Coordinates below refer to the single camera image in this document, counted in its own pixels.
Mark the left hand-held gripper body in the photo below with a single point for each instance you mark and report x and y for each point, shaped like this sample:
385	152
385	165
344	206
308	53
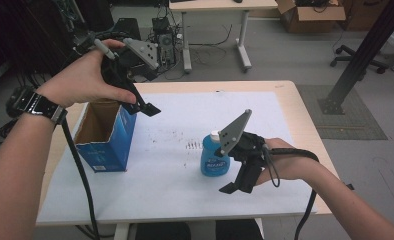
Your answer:
118	71

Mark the blue plastic bottle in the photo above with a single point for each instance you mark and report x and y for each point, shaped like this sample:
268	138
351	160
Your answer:
212	160

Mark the white-legged wooden desk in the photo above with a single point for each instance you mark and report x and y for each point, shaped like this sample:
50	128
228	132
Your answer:
218	5

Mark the white table leg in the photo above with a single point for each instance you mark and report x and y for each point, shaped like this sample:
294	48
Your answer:
121	232

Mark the person's right leg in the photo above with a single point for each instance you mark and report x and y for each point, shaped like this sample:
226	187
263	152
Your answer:
238	230

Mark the white paper mat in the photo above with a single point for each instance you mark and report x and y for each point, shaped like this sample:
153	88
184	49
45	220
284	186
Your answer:
171	180

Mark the black computer tower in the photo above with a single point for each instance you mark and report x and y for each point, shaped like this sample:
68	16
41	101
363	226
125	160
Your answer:
165	41

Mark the open brown cardboard box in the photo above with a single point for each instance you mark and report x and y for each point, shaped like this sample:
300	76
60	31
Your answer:
313	15

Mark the blue cardboard box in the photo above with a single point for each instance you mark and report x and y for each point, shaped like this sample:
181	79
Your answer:
116	143

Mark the dark curtain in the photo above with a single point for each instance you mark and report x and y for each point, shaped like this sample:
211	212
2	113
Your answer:
25	36

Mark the black metal stand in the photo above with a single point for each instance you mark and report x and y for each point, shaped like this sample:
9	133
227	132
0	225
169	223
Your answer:
361	56

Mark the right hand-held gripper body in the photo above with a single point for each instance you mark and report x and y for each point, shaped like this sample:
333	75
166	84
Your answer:
250	153

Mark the person's left hand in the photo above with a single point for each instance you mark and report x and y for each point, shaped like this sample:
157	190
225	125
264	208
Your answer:
78	80

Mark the grey floor mat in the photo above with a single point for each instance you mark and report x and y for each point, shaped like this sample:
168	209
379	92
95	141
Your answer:
351	123

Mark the black wristband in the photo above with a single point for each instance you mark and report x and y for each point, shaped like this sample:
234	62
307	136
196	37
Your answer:
38	105

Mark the black office chair base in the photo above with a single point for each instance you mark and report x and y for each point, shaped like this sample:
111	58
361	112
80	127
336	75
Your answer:
358	60

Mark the person's right hand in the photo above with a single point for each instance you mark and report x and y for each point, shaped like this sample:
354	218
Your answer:
286	163

